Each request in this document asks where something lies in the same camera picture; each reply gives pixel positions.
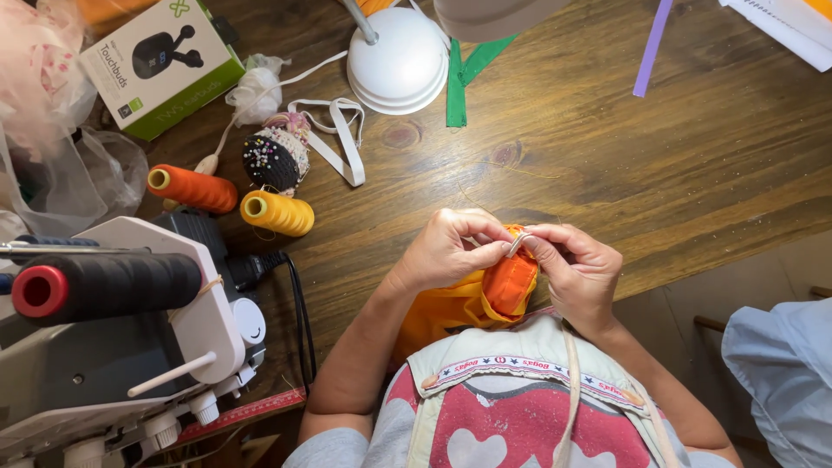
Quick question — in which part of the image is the person's left hand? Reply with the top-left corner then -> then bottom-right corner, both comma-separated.
389,208 -> 516,295

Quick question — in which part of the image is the person's right hand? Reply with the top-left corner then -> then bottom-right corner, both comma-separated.
519,224 -> 625,336

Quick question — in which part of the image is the orange and yellow fabric piece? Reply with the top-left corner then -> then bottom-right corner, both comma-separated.
393,224 -> 541,366

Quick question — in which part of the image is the small white elastic strip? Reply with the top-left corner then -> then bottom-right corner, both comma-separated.
506,231 -> 535,259

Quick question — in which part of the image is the loose yellow thread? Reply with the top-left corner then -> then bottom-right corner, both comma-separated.
455,160 -> 562,218

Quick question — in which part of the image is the wooden chair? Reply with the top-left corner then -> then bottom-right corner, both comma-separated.
692,285 -> 832,335

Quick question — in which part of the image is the white elastic band loop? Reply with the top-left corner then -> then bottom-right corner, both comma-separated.
286,97 -> 367,189

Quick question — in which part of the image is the yellow thread cone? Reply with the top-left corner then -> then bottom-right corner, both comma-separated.
240,189 -> 316,238

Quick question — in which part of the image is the grey shirt with red hearts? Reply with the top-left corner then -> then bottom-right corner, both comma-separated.
281,364 -> 738,468

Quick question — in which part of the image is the green ribbon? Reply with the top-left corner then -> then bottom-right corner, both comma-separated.
445,33 -> 521,129

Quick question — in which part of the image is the crocheted pin cushion with pins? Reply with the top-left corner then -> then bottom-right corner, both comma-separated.
242,111 -> 312,197

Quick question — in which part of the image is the white round lamp base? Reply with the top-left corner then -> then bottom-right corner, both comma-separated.
346,6 -> 451,117

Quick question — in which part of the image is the white tulle wad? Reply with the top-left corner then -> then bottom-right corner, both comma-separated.
225,53 -> 292,128

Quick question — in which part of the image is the purple paper strip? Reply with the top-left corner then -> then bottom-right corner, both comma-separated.
632,0 -> 675,99

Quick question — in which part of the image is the black power adapter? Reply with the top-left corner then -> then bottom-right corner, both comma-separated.
151,210 -> 230,262

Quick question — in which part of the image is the metal lamp pole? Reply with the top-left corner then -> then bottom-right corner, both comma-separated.
342,0 -> 380,46

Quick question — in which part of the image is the red measuring ruler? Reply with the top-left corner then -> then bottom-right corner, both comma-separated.
174,387 -> 308,447

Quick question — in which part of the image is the orange thread cone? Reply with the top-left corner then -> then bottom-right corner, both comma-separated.
147,164 -> 239,215

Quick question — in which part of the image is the black thread cone red core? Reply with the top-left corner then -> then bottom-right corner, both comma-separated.
11,251 -> 203,327

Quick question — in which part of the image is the white and green earbuds box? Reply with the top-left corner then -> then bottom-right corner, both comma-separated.
78,0 -> 247,143

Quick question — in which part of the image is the white overlock sewing machine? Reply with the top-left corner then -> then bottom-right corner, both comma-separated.
0,216 -> 268,468

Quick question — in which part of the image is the clear plastic bag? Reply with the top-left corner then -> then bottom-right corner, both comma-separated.
0,122 -> 150,239

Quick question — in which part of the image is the orange fabric scrap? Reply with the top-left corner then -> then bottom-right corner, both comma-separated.
73,0 -> 161,27

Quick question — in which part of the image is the black power plug with cable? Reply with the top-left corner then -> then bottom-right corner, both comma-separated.
227,251 -> 319,399

